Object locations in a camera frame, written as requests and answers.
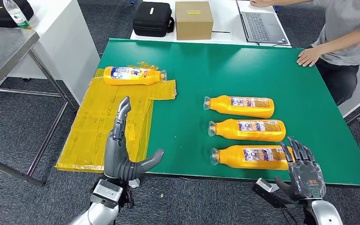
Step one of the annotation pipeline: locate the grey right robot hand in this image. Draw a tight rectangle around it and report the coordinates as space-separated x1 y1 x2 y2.
274 136 327 202

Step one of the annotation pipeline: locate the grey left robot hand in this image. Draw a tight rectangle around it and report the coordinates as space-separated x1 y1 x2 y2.
103 96 165 182

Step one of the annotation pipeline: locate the person's left hand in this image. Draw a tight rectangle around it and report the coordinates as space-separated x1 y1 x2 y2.
296 47 322 68

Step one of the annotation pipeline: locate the person's right hand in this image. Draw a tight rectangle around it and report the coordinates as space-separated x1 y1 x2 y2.
249 0 272 8

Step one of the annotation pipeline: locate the orange detergent bottle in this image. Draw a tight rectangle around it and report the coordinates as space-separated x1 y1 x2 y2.
207 119 286 143
203 95 275 119
103 66 167 86
210 145 295 171

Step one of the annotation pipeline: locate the clear plastic water bottle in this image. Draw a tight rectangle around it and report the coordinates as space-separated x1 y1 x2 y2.
2 0 31 30

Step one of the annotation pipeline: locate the grey laptop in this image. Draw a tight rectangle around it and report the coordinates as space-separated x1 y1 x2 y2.
235 0 290 44

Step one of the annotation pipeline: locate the person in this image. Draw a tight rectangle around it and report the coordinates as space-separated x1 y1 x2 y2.
249 0 360 106

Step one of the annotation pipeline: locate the yellow taped cardboard sheet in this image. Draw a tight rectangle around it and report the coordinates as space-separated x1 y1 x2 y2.
55 61 178 174

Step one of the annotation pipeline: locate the brown cardboard box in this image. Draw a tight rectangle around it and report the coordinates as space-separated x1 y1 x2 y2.
175 1 214 41

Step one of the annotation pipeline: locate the white table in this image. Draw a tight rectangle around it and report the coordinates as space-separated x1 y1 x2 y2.
7 0 101 106

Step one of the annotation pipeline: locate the steel table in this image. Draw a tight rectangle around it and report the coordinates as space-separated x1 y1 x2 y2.
0 25 79 188

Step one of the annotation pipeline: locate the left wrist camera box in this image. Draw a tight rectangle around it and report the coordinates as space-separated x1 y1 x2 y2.
90 178 125 206

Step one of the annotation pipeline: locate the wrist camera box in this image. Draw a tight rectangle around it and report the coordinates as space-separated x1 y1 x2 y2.
90 178 125 206
252 177 293 209

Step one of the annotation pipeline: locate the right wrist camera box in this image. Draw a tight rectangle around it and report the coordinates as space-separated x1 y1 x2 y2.
252 177 293 209

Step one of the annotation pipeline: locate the black zip case with strap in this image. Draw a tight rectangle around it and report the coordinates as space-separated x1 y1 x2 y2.
132 1 175 38

